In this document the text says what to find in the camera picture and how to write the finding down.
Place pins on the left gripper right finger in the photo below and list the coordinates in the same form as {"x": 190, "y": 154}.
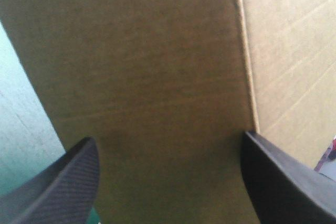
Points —
{"x": 283, "y": 187}

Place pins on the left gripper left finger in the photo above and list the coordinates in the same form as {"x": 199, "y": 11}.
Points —
{"x": 60, "y": 187}

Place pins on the brown cardboard box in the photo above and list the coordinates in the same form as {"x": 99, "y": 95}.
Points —
{"x": 157, "y": 64}

